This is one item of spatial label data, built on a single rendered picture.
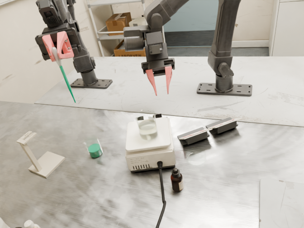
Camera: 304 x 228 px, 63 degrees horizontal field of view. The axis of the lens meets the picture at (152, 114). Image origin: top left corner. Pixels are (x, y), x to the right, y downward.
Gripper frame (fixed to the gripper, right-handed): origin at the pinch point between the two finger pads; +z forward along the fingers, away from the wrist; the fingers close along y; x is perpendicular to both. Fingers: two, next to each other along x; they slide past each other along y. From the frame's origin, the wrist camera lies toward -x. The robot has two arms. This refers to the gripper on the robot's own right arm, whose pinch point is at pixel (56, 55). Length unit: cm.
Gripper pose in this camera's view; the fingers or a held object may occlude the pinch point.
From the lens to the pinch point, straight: 63.6
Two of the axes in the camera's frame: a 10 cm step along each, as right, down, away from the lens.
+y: 9.6, -2.6, 0.9
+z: 2.2, 5.3, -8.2
